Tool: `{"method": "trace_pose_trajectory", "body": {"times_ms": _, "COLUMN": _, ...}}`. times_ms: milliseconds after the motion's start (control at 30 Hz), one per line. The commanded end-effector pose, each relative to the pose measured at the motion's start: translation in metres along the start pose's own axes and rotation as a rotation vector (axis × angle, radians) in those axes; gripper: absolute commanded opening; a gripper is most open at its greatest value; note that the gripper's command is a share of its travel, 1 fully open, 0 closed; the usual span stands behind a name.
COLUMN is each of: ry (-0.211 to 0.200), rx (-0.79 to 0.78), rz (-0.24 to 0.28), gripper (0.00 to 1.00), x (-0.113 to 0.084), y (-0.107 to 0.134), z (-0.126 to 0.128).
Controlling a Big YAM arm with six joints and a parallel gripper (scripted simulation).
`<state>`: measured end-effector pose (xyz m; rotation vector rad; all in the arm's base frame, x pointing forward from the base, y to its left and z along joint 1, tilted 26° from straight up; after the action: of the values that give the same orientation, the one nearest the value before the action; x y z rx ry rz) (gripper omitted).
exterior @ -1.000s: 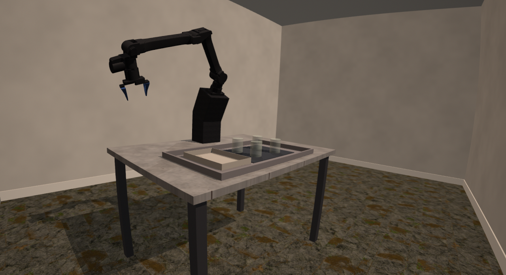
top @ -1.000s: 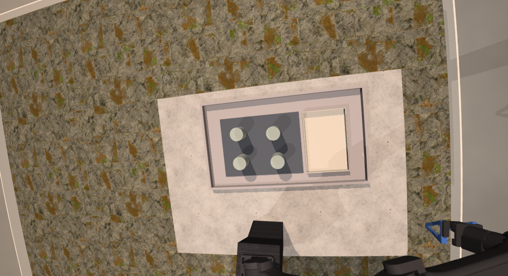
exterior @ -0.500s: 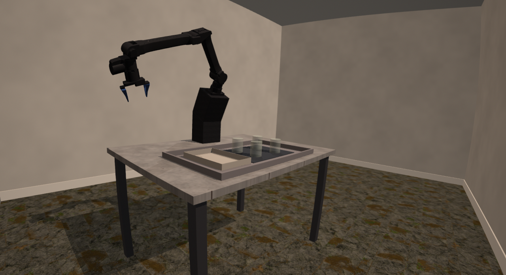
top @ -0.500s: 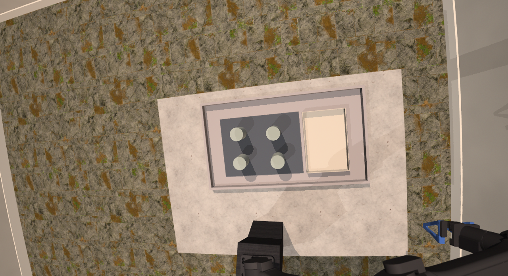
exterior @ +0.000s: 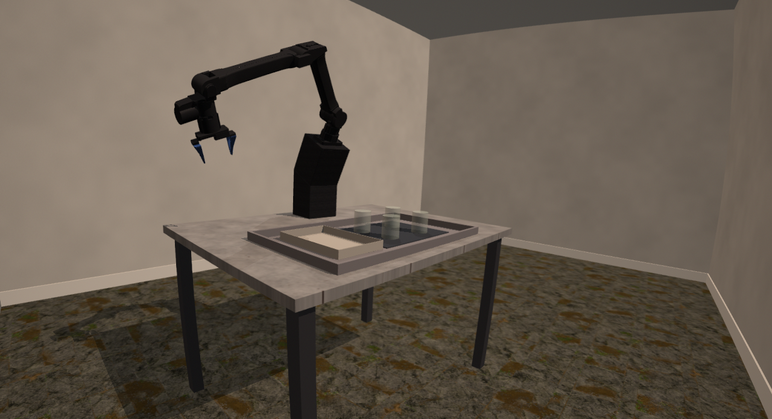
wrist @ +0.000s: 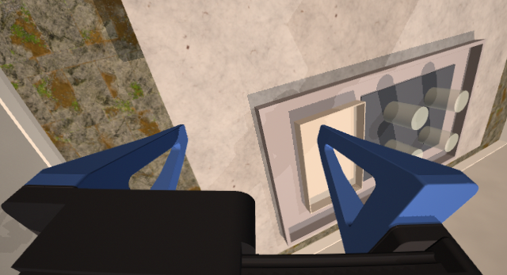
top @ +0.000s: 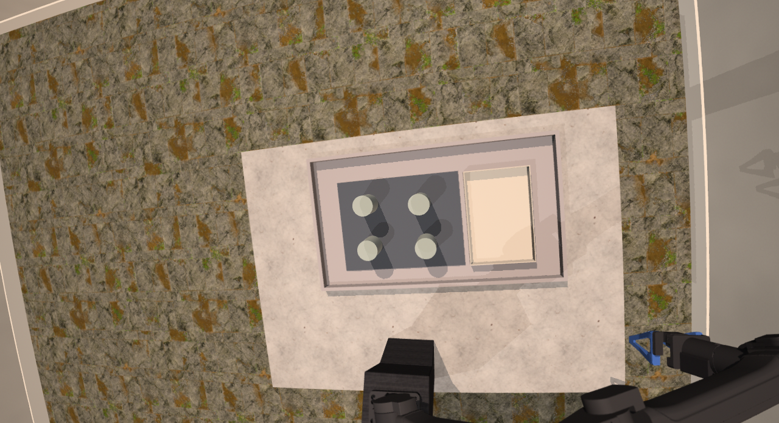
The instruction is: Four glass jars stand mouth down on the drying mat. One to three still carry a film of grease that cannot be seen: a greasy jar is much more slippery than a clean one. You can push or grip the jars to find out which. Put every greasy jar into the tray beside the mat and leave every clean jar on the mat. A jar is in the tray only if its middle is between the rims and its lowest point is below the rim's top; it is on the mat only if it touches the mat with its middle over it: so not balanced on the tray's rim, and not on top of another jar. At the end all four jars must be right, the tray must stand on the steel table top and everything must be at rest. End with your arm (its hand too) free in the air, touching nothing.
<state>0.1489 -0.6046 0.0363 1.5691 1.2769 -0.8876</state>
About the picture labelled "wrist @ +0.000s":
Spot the beige shallow tray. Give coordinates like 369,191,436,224
294,100,365,214

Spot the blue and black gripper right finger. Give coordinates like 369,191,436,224
317,124,478,254

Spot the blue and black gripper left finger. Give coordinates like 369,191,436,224
25,124,188,190

